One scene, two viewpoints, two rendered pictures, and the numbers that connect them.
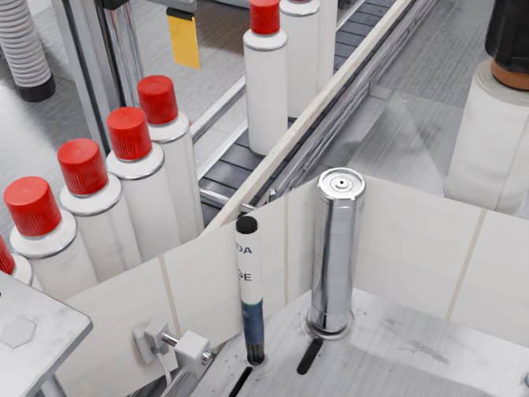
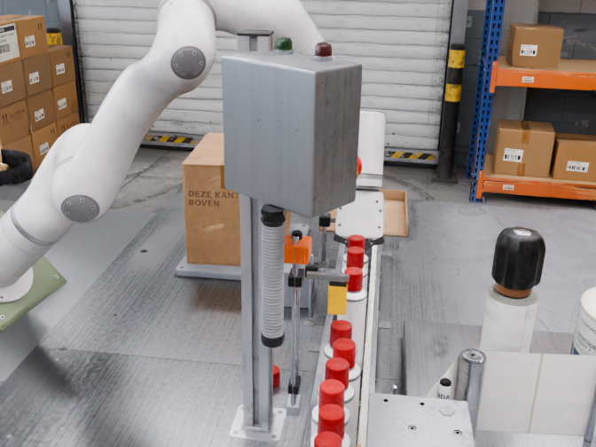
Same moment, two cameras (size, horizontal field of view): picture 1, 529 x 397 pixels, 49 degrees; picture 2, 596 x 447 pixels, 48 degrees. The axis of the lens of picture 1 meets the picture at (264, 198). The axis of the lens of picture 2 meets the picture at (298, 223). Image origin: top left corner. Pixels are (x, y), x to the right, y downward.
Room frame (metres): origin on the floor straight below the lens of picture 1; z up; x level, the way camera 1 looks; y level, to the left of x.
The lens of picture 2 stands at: (-0.34, 0.51, 1.61)
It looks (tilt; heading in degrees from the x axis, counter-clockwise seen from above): 22 degrees down; 337
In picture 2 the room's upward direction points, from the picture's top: 1 degrees clockwise
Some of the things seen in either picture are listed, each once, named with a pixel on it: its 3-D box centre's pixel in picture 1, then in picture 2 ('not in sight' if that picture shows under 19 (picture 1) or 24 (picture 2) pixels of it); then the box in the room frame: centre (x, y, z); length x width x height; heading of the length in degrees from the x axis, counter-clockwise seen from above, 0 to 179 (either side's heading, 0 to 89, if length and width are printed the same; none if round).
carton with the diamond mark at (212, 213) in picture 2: not in sight; (241, 197); (1.29, -0.03, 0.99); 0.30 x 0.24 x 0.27; 152
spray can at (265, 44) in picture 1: (266, 79); (350, 321); (0.60, -0.01, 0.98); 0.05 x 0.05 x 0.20
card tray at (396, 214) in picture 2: not in sight; (364, 209); (1.40, -0.47, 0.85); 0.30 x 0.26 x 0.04; 150
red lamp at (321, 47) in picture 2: not in sight; (323, 50); (0.47, 0.13, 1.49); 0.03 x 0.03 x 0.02
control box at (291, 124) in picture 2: not in sight; (291, 129); (0.49, 0.16, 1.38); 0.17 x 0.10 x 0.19; 25
